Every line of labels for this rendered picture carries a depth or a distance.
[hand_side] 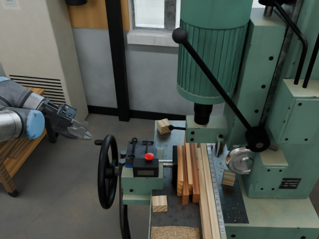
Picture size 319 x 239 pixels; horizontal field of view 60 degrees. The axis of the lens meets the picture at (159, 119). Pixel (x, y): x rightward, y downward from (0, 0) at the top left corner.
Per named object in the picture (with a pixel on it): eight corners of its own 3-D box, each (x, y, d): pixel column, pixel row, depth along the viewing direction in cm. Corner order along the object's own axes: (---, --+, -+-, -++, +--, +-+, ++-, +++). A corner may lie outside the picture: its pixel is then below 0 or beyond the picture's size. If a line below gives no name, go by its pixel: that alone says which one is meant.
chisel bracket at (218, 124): (184, 133, 101) (185, 114, 95) (222, 133, 100) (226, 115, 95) (185, 147, 95) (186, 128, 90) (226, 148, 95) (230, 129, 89)
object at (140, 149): (128, 148, 98) (127, 136, 95) (159, 149, 98) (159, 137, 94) (123, 177, 88) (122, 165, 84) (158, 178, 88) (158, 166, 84)
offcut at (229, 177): (233, 178, 108) (235, 170, 105) (233, 186, 105) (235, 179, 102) (222, 175, 109) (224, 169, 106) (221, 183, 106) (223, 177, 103)
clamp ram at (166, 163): (155, 162, 100) (155, 144, 94) (176, 163, 100) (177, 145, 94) (154, 182, 93) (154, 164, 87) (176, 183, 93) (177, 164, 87)
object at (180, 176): (175, 159, 102) (176, 144, 97) (180, 159, 102) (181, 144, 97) (177, 196, 89) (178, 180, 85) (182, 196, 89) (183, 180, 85)
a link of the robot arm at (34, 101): (18, 118, 98) (31, 103, 105) (31, 124, 99) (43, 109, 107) (24, 100, 93) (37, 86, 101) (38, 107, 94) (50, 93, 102)
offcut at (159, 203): (167, 211, 85) (167, 205, 83) (152, 212, 85) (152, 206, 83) (165, 201, 88) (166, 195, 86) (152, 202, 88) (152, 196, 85)
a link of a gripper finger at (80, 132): (94, 135, 101) (70, 124, 98) (88, 145, 104) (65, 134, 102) (96, 130, 103) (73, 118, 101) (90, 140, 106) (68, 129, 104)
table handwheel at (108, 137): (89, 209, 91) (107, 209, 119) (150, 210, 91) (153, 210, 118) (98, 125, 100) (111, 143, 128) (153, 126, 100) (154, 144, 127)
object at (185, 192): (180, 154, 104) (180, 145, 101) (184, 155, 104) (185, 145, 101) (182, 204, 87) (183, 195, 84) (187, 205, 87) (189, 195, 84)
